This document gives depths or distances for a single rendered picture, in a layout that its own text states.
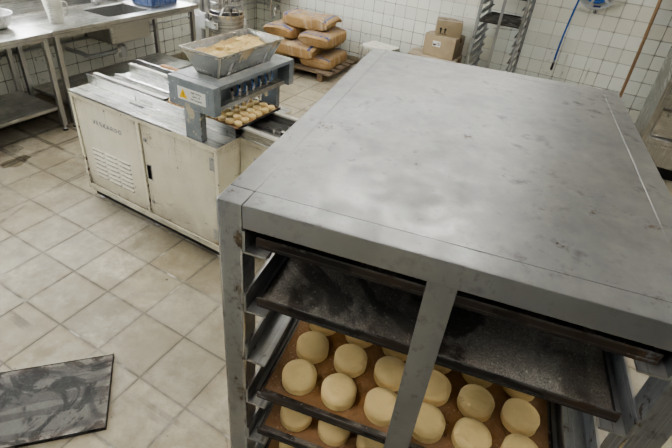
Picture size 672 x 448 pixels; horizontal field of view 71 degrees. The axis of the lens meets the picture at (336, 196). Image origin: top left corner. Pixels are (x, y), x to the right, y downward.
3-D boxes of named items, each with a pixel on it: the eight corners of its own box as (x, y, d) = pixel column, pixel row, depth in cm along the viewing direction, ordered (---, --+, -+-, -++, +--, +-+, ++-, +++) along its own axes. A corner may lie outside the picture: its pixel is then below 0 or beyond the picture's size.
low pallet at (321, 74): (251, 63, 642) (251, 55, 636) (283, 50, 703) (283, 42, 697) (329, 84, 600) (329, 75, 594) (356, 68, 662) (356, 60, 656)
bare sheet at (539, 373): (378, 121, 105) (379, 115, 104) (568, 162, 96) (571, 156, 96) (256, 306, 57) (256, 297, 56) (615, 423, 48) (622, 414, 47)
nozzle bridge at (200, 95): (172, 131, 272) (166, 73, 254) (252, 96, 326) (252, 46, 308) (216, 148, 260) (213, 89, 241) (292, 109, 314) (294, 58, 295)
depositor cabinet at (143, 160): (92, 196, 355) (67, 89, 309) (166, 160, 408) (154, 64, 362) (223, 264, 306) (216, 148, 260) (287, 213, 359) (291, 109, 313)
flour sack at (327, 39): (326, 51, 585) (327, 38, 576) (296, 45, 598) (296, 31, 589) (348, 39, 641) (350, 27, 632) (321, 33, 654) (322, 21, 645)
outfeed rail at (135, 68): (129, 71, 346) (128, 62, 342) (133, 70, 348) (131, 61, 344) (374, 156, 268) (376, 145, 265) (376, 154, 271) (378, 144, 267)
